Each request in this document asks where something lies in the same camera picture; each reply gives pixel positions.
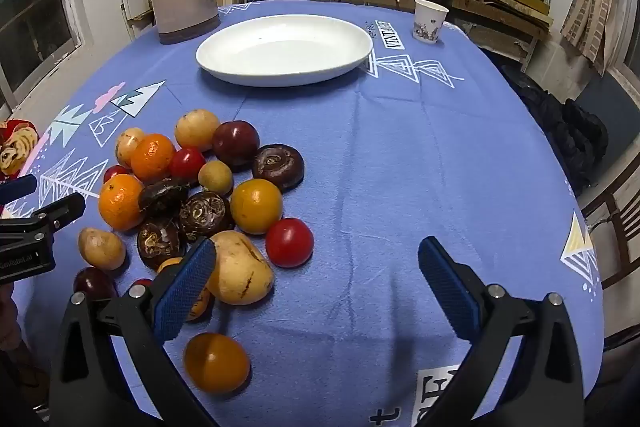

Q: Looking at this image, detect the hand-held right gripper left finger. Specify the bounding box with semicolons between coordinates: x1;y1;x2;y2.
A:
48;236;218;427

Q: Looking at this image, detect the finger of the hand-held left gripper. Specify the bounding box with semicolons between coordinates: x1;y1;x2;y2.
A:
0;174;39;206
0;193;87;254

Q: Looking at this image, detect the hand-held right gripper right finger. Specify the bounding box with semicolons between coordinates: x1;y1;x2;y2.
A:
415;235;586;427

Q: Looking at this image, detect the orange-tan pear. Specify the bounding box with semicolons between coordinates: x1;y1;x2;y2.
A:
157;257;213;322

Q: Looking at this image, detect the dark brown water chestnut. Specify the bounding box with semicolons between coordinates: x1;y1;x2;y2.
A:
137;218;187;271
178;191;235;243
138;178;191;220
251;145;305;192

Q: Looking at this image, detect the tan pear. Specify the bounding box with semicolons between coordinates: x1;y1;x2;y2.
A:
174;109;221;152
115;127;147;168
78;227;127;271

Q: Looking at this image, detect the orange mandarin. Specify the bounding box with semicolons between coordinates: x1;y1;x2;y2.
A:
98;174;146;232
130;133;177;182

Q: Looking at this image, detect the large yellow potato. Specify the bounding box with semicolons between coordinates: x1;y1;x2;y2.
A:
205;230;275;306

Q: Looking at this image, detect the dark red plum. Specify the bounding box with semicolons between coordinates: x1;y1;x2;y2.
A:
73;267;120;303
212;120;261;168

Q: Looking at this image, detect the yellow tomato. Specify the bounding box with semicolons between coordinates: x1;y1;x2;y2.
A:
183;332;251;394
230;179;284;235

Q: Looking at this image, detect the large red tomato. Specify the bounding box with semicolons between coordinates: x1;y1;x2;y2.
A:
265;217;315;269

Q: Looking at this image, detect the small tan longan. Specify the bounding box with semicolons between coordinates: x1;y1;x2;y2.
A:
198;160;234;196

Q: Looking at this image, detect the white plate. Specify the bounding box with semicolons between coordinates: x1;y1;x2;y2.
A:
195;14;374;88

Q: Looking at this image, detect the blue printed tablecloth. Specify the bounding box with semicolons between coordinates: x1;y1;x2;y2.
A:
0;0;606;427

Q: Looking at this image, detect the window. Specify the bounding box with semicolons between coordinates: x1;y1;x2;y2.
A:
0;0;83;108

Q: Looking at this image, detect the wooden chair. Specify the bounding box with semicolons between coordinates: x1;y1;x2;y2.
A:
580;179;640;290

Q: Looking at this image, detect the black jacket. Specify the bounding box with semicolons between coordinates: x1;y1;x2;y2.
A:
500;67;611;195

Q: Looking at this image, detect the grey-blue panel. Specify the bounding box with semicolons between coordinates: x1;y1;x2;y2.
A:
565;67;640;142

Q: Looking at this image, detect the floral paper cup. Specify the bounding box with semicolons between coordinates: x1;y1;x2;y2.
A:
412;0;450;44

